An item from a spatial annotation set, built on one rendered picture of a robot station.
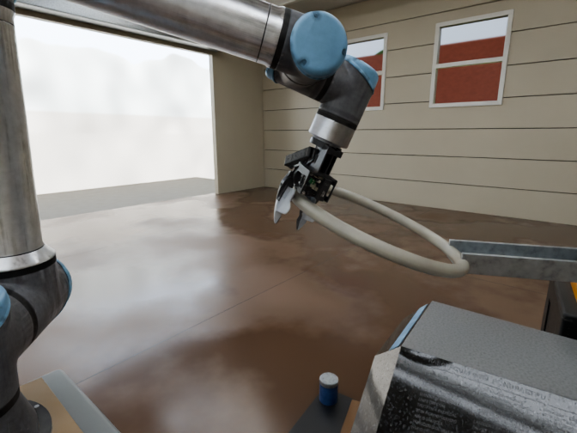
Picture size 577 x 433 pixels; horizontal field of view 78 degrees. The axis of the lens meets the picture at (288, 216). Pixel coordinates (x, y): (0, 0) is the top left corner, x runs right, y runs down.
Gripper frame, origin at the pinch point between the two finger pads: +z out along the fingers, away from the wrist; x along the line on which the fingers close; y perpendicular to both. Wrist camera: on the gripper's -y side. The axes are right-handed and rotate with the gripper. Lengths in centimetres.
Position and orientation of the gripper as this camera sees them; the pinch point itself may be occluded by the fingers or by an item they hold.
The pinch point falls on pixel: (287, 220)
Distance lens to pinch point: 83.1
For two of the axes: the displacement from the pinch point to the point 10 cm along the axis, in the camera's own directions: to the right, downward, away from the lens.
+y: 3.1, 4.0, -8.6
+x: 8.7, 2.5, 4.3
